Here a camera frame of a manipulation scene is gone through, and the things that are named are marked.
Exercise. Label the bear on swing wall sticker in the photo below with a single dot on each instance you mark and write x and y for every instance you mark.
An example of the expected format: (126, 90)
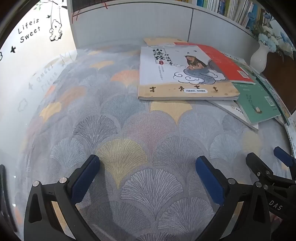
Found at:
(55, 29)

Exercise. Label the green book with plant drawing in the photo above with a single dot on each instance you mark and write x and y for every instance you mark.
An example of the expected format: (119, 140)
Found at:
(254, 102)

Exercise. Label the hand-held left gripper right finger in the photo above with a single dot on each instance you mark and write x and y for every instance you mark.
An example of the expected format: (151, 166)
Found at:
(209, 180)

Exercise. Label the white ribbed vase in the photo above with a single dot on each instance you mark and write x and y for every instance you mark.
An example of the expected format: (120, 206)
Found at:
(260, 58)

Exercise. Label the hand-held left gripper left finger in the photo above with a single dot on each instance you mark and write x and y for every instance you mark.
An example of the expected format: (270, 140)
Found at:
(85, 178)

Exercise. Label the row of colourful shelf books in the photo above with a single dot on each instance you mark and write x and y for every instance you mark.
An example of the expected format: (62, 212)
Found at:
(231, 9)

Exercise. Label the fan-patterned grey blanket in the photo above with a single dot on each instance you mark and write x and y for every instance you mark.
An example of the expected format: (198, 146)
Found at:
(138, 139)

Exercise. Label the brown wooden cabinet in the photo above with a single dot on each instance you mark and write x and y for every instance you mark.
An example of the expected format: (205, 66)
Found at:
(279, 69)

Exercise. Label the tan cover book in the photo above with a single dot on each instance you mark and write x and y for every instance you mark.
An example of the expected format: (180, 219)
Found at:
(157, 41)

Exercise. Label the tree branch wall sticker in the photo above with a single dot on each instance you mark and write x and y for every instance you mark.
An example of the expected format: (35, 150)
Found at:
(40, 5)

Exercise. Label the black lettering wall sticker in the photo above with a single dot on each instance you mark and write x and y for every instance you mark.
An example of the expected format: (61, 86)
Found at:
(22, 39)

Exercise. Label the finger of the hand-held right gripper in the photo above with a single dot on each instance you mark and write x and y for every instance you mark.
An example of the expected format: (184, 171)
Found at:
(256, 164)
(283, 156)

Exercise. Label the white mermaid picture book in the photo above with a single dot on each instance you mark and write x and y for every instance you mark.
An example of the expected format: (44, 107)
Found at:
(161, 69)

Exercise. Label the red cover book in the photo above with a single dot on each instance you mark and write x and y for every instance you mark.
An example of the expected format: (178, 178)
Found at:
(222, 62)

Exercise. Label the spiral-bound book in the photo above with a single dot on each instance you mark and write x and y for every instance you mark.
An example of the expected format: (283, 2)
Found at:
(275, 95)

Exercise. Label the white thin book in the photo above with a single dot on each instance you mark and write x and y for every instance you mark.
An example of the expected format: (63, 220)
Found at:
(231, 111)

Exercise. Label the blue and white flowers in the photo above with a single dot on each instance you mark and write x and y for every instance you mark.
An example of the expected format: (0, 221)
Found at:
(266, 37)

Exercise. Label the black star wall sticker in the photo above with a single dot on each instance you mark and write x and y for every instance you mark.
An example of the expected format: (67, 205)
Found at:
(13, 49)

